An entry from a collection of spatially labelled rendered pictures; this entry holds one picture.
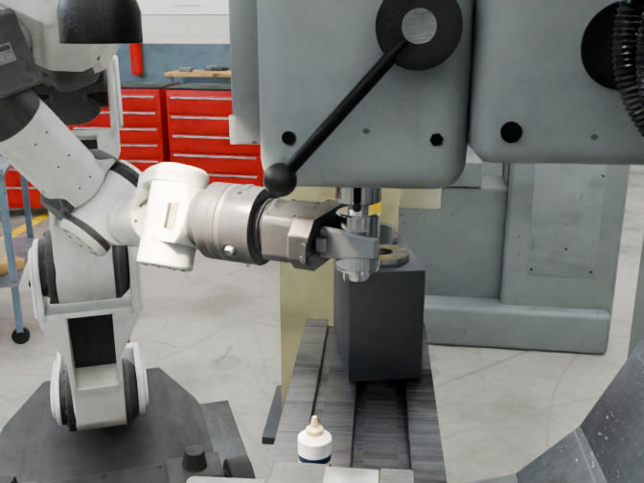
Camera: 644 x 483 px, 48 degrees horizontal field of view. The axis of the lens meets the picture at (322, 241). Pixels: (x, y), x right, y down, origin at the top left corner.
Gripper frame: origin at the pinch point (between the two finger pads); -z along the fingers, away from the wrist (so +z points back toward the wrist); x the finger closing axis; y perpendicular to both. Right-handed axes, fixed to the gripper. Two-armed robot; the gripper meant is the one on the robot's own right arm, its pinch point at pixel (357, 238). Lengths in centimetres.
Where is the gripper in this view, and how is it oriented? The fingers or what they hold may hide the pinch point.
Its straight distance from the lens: 77.5
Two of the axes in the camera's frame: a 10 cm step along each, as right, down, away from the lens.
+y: -0.1, 9.6, 2.9
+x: 3.9, -2.7, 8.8
